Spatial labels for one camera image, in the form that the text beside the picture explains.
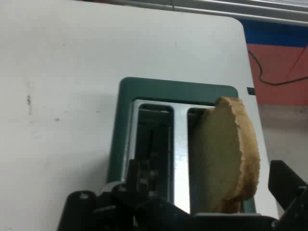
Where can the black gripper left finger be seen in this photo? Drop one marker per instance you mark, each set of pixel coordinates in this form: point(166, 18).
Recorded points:
point(113, 209)

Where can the black tape piece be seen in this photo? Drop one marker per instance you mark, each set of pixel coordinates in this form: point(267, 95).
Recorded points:
point(250, 90)

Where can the dark green two-slot toaster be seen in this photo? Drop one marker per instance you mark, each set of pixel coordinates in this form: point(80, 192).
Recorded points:
point(168, 87)

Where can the blue foam floor mat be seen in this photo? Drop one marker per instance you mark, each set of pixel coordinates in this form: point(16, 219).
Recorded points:
point(276, 33)

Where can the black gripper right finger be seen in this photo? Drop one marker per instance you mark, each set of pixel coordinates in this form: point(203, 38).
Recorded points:
point(286, 185)

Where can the red floor mat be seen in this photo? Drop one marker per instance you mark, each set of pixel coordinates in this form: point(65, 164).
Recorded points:
point(276, 62)

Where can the toasted bread slice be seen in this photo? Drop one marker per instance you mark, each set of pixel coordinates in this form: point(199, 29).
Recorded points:
point(223, 149)

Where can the aluminium frame rail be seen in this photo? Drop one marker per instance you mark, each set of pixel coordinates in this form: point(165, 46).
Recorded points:
point(240, 9)

